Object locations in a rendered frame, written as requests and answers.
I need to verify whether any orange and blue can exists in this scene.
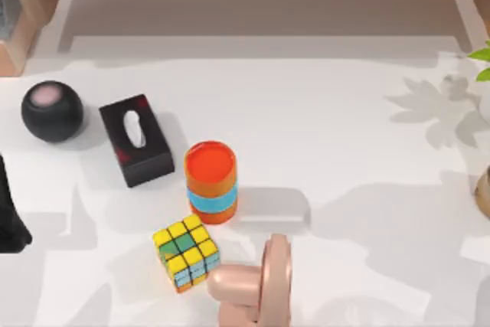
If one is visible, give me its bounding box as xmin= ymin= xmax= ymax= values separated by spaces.
xmin=184 ymin=140 xmax=240 ymax=225

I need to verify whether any black tissue box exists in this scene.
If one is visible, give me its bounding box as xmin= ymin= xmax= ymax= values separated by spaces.
xmin=98 ymin=93 xmax=175 ymax=188

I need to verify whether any yellow puzzle cube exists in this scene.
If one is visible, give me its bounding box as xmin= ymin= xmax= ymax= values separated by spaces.
xmin=152 ymin=214 xmax=221 ymax=295

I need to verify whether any pink round-headed desk lamp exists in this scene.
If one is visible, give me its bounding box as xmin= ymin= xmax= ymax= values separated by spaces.
xmin=206 ymin=233 xmax=294 ymax=327

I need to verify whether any black round speaker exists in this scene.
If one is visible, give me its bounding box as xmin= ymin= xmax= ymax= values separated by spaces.
xmin=21 ymin=80 xmax=84 ymax=145

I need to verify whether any brown round object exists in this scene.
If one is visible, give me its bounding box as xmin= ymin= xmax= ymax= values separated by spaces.
xmin=474 ymin=166 xmax=490 ymax=217

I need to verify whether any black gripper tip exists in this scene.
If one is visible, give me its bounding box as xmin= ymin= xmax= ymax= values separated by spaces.
xmin=0 ymin=155 xmax=33 ymax=254

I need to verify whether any green potted plant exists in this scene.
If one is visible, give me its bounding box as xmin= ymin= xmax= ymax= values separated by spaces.
xmin=465 ymin=38 xmax=490 ymax=125

